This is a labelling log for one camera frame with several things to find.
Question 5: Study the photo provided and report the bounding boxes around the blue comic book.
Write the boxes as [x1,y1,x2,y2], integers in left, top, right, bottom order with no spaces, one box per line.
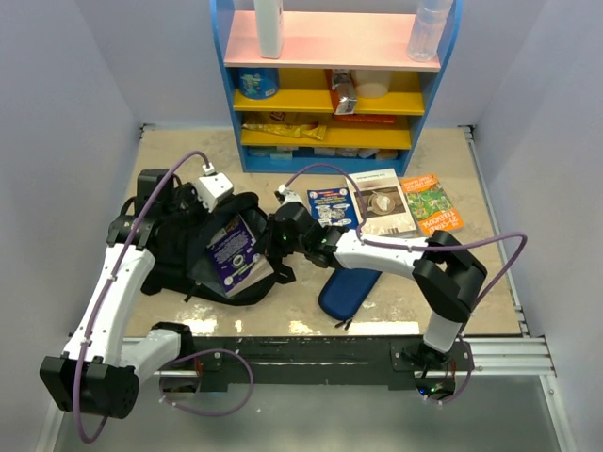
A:
[307,187,358,230]

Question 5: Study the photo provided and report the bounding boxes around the purple book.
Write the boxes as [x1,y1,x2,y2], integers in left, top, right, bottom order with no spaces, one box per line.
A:
[206,215,274,298]

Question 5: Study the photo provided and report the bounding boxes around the black backpack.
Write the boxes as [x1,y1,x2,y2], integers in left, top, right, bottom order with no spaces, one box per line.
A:
[141,188,296,306]

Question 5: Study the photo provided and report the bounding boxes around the orange treehouse book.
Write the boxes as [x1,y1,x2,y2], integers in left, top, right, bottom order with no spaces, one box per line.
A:
[400,174,464,235]

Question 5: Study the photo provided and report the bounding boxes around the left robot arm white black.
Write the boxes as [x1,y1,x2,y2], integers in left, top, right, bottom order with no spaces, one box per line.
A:
[40,169,204,419]

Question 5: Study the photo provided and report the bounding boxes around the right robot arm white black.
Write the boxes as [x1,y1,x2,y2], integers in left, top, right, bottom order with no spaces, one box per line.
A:
[263,202,487,370]

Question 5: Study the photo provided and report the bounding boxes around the yellow chips bag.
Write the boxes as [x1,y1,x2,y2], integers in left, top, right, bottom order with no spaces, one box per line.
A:
[241,111,327,140]

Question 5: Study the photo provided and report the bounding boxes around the silver orange snack bag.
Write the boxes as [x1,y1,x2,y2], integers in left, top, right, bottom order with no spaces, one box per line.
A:
[331,69,357,116]

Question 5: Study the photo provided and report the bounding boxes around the blue zip pencil case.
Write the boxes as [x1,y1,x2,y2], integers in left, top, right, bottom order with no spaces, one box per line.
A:
[318,269,382,330]

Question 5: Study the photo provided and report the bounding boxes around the white coffee cover book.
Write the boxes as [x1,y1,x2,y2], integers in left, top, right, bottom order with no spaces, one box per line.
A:
[347,169,416,237]

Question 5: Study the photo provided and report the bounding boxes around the orange flat box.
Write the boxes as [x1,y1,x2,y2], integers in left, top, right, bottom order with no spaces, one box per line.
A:
[332,114,398,125]

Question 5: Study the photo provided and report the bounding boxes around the blue round tin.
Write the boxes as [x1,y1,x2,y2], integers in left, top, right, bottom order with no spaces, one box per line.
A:
[236,68,280,100]

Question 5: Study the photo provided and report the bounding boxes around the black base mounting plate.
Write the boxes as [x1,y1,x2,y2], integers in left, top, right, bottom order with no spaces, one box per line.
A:
[193,335,474,392]

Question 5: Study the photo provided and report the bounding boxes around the blue shelf unit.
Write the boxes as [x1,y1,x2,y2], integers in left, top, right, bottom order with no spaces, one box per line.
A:
[210,1,464,175]

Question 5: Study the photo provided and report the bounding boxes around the white plastic tub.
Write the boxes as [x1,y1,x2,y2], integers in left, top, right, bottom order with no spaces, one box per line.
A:
[351,70,393,99]

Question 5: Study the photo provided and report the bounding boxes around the white carton on shelf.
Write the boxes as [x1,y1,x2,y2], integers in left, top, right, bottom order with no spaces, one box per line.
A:
[253,0,284,59]

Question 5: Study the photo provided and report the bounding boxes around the clear plastic bottle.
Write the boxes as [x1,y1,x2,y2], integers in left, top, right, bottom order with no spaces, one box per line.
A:
[407,0,453,62]

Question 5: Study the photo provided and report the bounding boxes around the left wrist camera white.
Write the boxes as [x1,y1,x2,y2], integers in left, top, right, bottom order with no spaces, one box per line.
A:
[192,163,234,213]

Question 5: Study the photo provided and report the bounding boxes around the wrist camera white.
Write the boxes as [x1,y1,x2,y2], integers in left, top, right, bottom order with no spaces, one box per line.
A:
[192,163,234,213]
[274,185,303,207]

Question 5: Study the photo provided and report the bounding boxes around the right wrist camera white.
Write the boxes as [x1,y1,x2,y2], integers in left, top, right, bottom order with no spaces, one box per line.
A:
[274,185,303,207]

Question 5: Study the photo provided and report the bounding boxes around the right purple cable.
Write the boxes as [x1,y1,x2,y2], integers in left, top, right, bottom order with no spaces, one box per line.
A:
[280,162,529,406]

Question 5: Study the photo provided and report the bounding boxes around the aluminium rail frame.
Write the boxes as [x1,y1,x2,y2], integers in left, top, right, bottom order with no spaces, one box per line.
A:
[35,122,578,452]

